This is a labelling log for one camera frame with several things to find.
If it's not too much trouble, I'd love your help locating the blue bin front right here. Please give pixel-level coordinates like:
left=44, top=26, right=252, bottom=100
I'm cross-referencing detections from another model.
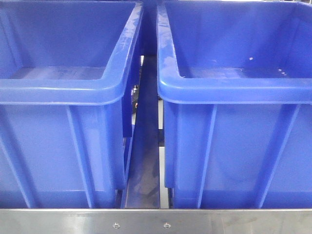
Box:
left=157, top=1, right=312, bottom=209

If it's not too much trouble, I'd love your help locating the blue bin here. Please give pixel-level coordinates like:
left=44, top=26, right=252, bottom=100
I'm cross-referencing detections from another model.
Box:
left=157, top=1, right=312, bottom=209
left=0, top=0, right=143, bottom=208

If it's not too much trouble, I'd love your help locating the blue bin front left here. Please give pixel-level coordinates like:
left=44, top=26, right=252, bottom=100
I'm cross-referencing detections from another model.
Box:
left=0, top=0, right=143, bottom=208

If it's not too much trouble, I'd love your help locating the steel center divider rail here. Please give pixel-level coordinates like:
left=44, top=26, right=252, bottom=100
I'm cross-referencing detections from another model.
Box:
left=121, top=55, right=160, bottom=209

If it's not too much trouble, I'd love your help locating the steel shelf front rail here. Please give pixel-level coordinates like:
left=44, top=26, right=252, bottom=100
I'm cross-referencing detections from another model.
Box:
left=0, top=209, right=312, bottom=234

